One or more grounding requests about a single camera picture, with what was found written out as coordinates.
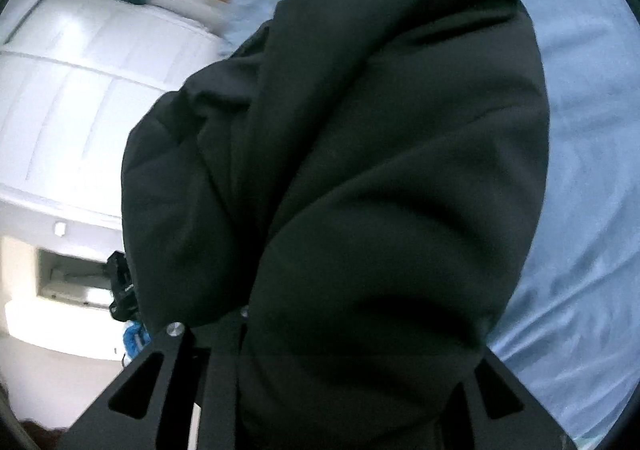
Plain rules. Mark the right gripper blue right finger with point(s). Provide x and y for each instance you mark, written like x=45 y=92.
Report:
x=503 y=414

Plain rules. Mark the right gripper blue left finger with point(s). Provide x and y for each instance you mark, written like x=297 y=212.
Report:
x=150 y=404

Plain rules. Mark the black puffer jacket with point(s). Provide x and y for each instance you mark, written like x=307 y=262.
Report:
x=366 y=178

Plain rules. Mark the blue gloved left hand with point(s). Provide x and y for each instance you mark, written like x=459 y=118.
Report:
x=135 y=338

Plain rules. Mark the blue patterned bed cover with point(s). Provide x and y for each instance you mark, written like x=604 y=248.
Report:
x=571 y=332

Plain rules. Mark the white wardrobe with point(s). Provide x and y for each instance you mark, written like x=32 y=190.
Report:
x=76 y=76

